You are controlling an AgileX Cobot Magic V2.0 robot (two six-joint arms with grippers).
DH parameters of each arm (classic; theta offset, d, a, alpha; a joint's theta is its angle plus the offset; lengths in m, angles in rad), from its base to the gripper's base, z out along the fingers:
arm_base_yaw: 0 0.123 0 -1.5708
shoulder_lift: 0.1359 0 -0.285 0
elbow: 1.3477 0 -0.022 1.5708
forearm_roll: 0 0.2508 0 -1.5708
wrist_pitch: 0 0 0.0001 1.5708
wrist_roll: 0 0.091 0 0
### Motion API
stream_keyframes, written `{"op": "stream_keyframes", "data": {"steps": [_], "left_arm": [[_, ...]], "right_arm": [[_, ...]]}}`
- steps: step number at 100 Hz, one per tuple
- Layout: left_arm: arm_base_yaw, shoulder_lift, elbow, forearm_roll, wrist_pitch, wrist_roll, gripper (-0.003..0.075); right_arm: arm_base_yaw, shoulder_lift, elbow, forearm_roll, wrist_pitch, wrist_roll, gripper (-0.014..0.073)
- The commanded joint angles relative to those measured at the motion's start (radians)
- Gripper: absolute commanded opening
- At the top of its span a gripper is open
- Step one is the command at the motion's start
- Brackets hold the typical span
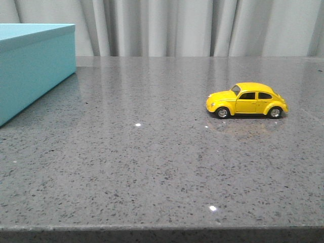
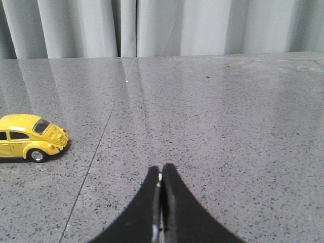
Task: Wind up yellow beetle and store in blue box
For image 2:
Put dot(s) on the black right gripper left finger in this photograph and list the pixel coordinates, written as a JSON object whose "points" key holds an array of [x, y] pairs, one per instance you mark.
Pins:
{"points": [[140, 220]]}

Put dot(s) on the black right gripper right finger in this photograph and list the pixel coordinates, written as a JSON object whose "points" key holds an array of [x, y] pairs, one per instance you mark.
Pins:
{"points": [[185, 220]]}

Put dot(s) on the yellow toy beetle car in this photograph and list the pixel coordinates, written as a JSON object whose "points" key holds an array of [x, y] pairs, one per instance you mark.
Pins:
{"points": [[30, 136]]}

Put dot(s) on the grey pleated curtain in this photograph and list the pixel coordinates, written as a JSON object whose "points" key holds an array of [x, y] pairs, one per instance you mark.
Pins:
{"points": [[70, 29]]}

